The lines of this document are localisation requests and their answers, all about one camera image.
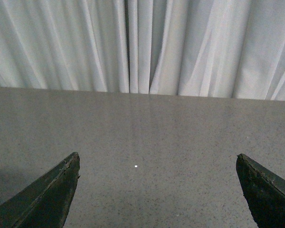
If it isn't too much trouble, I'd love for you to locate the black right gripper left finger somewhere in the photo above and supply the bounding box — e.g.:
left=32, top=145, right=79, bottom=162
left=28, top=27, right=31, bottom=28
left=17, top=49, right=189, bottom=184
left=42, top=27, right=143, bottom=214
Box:
left=0, top=152, right=80, bottom=228

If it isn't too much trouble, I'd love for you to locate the white pleated curtain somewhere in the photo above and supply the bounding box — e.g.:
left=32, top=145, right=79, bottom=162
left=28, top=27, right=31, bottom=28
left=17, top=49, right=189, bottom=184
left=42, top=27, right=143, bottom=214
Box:
left=0, top=0, right=285, bottom=100

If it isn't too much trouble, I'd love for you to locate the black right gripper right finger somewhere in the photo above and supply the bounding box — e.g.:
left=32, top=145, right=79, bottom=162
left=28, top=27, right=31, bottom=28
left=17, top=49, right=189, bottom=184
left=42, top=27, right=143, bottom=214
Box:
left=236, top=154, right=285, bottom=228

